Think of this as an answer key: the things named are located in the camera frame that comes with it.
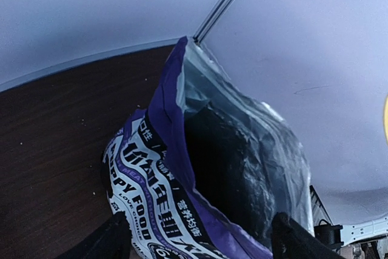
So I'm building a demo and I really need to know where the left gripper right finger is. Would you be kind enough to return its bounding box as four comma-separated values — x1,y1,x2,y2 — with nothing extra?
271,212,343,259

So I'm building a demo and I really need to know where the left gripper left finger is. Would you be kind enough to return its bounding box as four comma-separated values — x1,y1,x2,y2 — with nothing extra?
56,212,132,259

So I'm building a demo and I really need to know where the purple pet food bag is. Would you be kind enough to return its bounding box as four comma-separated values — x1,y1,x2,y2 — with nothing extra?
102,37,313,258

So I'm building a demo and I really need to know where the yellow plastic scoop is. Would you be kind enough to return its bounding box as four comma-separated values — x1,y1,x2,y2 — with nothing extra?
383,96,388,142

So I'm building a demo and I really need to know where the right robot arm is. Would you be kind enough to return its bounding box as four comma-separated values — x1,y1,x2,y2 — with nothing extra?
314,215,387,250

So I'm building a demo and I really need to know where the right aluminium frame post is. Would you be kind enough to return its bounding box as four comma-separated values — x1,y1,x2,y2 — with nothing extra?
193,0,234,44

